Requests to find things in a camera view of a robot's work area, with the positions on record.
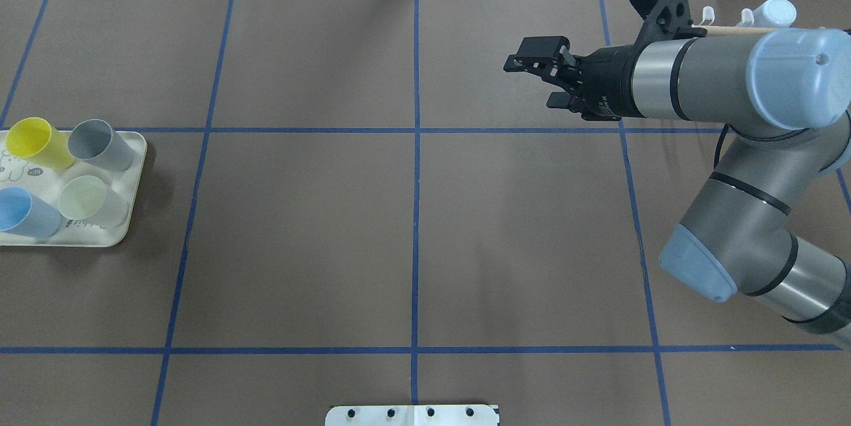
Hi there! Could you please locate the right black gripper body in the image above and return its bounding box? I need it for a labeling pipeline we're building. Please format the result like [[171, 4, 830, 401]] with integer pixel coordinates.
[[519, 36, 642, 123]]

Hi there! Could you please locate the light blue plastic cup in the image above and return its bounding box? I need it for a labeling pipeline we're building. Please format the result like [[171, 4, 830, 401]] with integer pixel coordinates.
[[753, 0, 798, 29]]

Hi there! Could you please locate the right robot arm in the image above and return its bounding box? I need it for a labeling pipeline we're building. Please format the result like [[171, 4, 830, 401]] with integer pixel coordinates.
[[503, 27, 849, 350]]

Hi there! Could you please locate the grey plastic cup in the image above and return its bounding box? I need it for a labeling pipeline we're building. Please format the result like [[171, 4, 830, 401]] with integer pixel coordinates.
[[67, 119, 134, 172]]

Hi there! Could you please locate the pale green plastic cup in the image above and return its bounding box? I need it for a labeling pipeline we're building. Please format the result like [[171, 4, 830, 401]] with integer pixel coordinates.
[[56, 175, 130, 227]]

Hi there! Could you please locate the yellow plastic cup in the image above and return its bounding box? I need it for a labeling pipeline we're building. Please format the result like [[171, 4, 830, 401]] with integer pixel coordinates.
[[5, 117, 76, 169]]

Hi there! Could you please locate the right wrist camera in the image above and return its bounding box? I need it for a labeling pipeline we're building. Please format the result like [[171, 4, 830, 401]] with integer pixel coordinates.
[[629, 0, 708, 47]]

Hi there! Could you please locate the white wire cup rack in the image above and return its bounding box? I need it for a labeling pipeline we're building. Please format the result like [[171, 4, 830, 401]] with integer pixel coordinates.
[[692, 5, 779, 37]]

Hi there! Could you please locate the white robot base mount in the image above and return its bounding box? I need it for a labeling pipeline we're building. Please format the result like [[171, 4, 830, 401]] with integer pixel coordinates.
[[324, 404, 501, 425]]

